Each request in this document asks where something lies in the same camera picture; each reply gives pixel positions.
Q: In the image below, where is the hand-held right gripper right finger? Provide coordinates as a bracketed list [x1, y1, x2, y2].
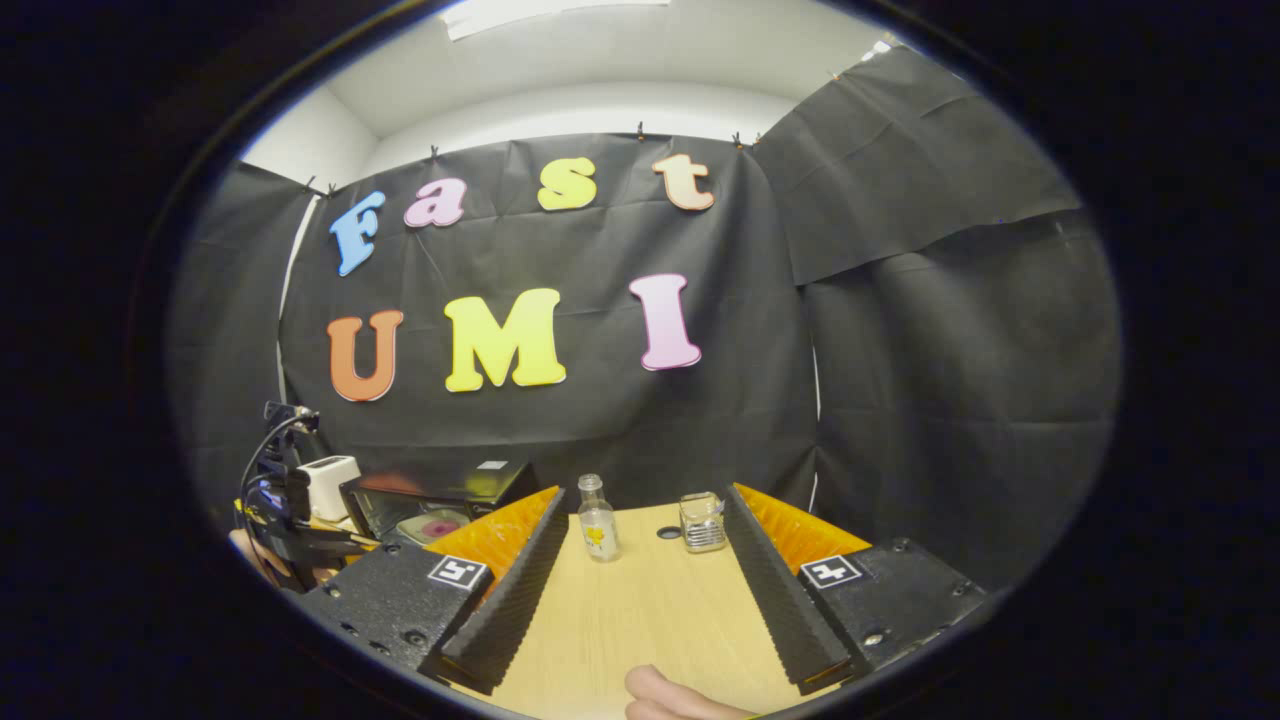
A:
[722, 482, 991, 698]

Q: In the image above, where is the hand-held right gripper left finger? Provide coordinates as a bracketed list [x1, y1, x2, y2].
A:
[296, 486, 569, 698]

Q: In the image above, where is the black electric oven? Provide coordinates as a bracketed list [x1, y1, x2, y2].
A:
[338, 460, 541, 549]

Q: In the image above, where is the white food tray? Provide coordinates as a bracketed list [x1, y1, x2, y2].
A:
[393, 508, 473, 547]

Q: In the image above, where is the white toaster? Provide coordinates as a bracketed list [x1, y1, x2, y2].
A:
[295, 455, 362, 523]

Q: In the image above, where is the clear bottle with yellow label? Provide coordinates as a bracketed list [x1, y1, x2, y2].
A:
[577, 474, 621, 563]

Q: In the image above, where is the large ceiling light panel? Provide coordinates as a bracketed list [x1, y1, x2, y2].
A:
[440, 0, 673, 42]

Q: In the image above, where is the wire mesh holder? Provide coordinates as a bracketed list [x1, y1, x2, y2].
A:
[679, 491, 728, 554]

